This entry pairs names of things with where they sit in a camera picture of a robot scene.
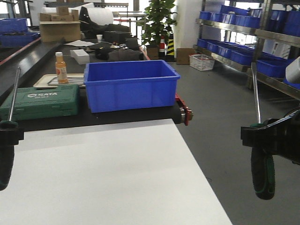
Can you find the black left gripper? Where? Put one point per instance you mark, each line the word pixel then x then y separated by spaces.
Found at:
pixel 11 136

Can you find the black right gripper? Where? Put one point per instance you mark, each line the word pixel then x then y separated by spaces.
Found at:
pixel 275 136

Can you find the green black screwdriver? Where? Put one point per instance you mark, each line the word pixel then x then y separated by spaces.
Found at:
pixel 7 153
pixel 262 164

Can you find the beige plastic tray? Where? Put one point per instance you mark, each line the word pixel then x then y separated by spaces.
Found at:
pixel 50 81

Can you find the green SATA tool case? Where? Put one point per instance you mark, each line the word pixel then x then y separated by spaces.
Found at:
pixel 32 103

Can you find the orange juice bottle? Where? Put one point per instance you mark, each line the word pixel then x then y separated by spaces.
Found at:
pixel 61 68

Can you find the blue bin on left table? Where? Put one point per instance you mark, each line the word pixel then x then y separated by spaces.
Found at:
pixel 14 33

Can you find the white rectangular box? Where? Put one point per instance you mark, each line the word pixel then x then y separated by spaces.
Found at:
pixel 80 56

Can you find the steel shelf rack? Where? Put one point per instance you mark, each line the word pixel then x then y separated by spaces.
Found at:
pixel 261 36

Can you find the large blue plastic bin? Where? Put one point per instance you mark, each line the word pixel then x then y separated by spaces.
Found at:
pixel 124 85

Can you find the large open cardboard box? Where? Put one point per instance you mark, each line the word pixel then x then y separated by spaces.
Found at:
pixel 55 31

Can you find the brown cardboard box on floor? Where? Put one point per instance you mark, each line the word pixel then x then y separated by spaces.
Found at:
pixel 182 55

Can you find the dark cloth pile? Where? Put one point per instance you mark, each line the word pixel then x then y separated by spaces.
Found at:
pixel 120 54

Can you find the white paper cup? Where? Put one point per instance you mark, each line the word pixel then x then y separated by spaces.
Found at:
pixel 99 38

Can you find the yellow black traffic cone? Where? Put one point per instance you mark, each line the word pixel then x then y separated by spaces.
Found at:
pixel 169 56

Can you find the red white traffic cone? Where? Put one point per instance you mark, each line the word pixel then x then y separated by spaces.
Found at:
pixel 161 52

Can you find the black box on table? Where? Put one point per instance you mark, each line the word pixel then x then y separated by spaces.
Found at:
pixel 116 36

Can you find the green potted plant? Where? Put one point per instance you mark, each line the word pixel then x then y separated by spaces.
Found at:
pixel 158 21

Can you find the red conveyor end bracket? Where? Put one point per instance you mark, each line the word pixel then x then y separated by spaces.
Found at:
pixel 186 113

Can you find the white wire basket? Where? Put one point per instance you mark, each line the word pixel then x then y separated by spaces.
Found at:
pixel 201 62

